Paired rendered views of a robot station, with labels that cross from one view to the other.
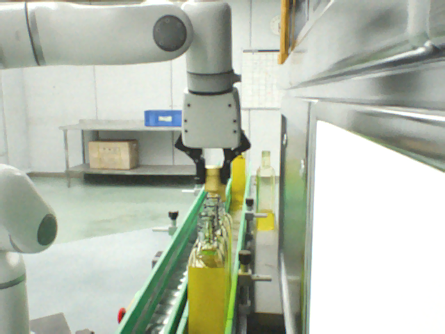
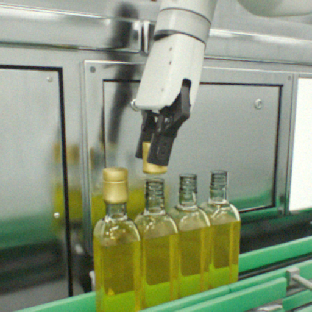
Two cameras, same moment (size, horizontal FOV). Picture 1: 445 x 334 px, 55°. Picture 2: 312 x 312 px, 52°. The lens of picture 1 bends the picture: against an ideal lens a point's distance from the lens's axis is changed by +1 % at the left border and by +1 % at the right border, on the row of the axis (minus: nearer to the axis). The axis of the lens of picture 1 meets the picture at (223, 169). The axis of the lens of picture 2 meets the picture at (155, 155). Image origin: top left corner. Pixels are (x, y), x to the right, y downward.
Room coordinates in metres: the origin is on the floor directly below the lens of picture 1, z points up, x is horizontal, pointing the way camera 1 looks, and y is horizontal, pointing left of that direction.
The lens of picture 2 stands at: (0.97, 0.41, 1.25)
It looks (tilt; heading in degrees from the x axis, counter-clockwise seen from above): 9 degrees down; 240
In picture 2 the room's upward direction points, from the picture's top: straight up
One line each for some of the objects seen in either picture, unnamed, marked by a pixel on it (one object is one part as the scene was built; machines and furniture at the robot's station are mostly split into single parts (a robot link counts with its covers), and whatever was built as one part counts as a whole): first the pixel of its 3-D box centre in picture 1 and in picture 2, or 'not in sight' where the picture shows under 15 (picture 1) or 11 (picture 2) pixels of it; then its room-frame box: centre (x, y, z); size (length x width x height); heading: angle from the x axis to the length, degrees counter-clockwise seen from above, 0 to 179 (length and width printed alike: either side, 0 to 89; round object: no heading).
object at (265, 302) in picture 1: (265, 248); not in sight; (1.28, -0.13, 0.84); 0.95 x 0.09 x 0.11; 175
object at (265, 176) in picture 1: (265, 190); not in sight; (1.36, -0.14, 1.01); 0.06 x 0.06 x 0.26; 5
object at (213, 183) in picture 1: (213, 178); (154, 156); (0.74, 0.02, 1.17); 0.04 x 0.04 x 0.04
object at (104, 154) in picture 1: (114, 153); not in sight; (6.21, 1.63, 0.45); 0.62 x 0.44 x 0.40; 80
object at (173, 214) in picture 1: (165, 234); not in sight; (1.11, 0.16, 0.94); 0.07 x 0.04 x 0.13; 85
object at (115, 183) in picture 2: (217, 189); (115, 184); (0.80, 0.01, 1.14); 0.04 x 0.04 x 0.04
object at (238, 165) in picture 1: (238, 168); not in sight; (1.73, -0.06, 1.02); 0.06 x 0.06 x 0.28; 85
